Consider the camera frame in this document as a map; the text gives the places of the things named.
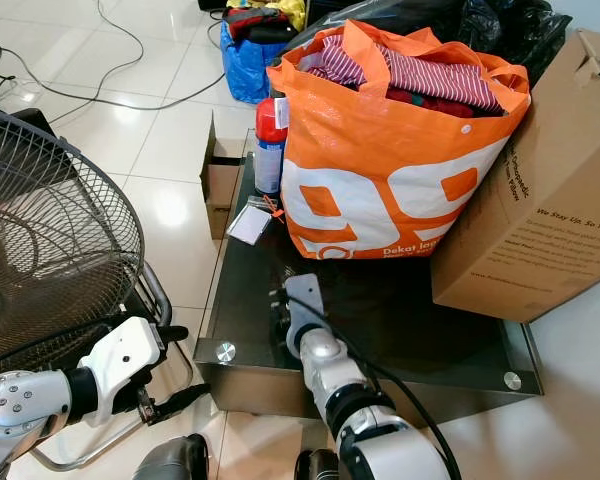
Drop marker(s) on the red capped spray can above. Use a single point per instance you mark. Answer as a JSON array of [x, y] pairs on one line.
[[270, 140]]

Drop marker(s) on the red white striped cloth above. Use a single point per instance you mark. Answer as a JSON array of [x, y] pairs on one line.
[[440, 80]]

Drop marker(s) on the metal grille floor fan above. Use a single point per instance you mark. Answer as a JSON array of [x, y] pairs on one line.
[[60, 240]]

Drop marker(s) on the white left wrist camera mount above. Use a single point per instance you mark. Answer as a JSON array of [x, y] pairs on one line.
[[125, 360]]

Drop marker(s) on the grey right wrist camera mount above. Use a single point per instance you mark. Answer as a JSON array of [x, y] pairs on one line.
[[305, 300]]

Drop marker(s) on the dark right robot leg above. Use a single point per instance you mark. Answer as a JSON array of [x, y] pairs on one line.
[[320, 467]]

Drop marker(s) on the large brown cardboard box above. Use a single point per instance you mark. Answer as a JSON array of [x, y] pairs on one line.
[[540, 200]]

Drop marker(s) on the dark left robot leg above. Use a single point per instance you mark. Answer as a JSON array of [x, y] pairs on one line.
[[170, 460]]

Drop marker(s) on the dark glass coffee table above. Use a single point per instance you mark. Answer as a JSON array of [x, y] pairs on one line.
[[390, 330]]

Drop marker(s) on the small open cardboard box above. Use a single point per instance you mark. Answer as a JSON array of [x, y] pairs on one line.
[[220, 185]]

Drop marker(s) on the black plastic garbage bag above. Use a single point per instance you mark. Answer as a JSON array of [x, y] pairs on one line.
[[490, 25]]

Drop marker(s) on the yellow red clothes pile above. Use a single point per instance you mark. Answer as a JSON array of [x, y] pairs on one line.
[[265, 18]]

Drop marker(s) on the blue woven bag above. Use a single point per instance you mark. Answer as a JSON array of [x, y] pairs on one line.
[[245, 65]]

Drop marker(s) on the dark robot leg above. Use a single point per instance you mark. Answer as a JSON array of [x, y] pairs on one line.
[[320, 467], [170, 460]]

